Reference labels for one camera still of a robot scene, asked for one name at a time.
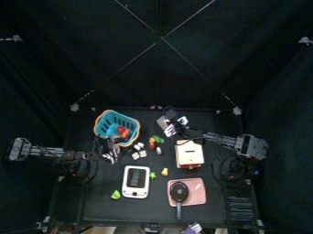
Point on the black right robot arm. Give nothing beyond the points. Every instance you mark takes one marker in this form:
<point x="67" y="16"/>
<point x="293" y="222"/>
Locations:
<point x="228" y="140"/>

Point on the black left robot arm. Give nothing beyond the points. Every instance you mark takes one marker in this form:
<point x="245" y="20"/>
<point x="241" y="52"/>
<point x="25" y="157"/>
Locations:
<point x="45" y="151"/>

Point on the green toy leaf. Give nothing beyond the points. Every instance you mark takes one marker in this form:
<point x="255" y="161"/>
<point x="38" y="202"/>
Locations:
<point x="158" y="139"/>

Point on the printed white toy cube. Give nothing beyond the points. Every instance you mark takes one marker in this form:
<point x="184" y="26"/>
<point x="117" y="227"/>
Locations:
<point x="144" y="154"/>
<point x="136" y="156"/>

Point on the red toy tomato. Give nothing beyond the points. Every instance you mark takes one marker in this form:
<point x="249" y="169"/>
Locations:
<point x="121" y="129"/>

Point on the yellow toy food chunk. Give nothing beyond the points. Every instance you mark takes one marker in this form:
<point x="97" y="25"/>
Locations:
<point x="152" y="140"/>

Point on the teal basket orange rim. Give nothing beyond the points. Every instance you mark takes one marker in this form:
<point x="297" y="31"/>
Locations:
<point x="106" y="122"/>

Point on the white toy bottle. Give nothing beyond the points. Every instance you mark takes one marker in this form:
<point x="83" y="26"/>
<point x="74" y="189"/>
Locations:
<point x="160" y="150"/>

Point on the wooden box red panel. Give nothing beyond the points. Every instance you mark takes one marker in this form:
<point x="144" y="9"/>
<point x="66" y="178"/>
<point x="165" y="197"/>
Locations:
<point x="189" y="154"/>

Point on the white toy kitchen scale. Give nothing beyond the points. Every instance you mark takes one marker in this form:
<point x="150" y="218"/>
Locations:
<point x="128" y="190"/>

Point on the light green toy wedge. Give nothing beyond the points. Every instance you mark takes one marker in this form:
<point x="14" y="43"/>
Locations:
<point x="117" y="195"/>

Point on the yellow toy corn slice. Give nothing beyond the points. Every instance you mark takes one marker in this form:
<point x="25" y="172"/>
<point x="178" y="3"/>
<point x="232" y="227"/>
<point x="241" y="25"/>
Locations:
<point x="165" y="172"/>

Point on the black and white pot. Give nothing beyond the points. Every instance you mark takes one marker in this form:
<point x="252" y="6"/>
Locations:
<point x="178" y="192"/>

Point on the pink tray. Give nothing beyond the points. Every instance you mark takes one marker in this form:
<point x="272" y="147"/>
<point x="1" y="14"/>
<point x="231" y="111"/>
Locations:
<point x="197" y="196"/>

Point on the black board white text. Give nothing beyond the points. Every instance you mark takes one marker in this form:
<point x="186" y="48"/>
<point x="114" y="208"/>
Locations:
<point x="240" y="208"/>

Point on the purple white packet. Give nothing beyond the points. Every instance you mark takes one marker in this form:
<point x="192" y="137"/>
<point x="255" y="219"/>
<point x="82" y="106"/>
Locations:
<point x="193" y="228"/>

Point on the metal frame bracket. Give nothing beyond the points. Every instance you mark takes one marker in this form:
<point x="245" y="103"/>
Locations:
<point x="237" y="110"/>
<point x="306" y="40"/>
<point x="17" y="38"/>
<point x="154" y="107"/>
<point x="74" y="107"/>

